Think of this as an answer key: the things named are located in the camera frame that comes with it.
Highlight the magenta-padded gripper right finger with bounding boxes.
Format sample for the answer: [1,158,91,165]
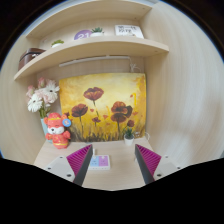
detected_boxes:
[133,143,183,185]

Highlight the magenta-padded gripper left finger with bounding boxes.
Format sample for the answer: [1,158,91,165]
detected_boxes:
[44,143,95,187]

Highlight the pastel multicolour power strip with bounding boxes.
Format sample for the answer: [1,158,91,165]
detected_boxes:
[87,153,111,172]

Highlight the small potted green plant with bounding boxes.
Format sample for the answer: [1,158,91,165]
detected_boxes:
[122,126,136,147]

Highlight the red plush toy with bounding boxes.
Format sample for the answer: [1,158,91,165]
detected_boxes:
[43,112,73,150]

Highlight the yellow poppy flower painting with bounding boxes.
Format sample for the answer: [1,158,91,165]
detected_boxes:
[58,72,148,143]

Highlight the pink white flowers in vase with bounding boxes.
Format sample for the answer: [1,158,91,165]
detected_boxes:
[26,76,61,141]

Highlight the white light bar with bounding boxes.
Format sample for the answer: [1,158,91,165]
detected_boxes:
[58,54,132,68]

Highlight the thin white light cord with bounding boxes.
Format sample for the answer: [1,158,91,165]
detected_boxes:
[129,62,143,74]

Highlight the wooden wall shelf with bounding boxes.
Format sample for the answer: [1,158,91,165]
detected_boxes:
[13,23,171,82]

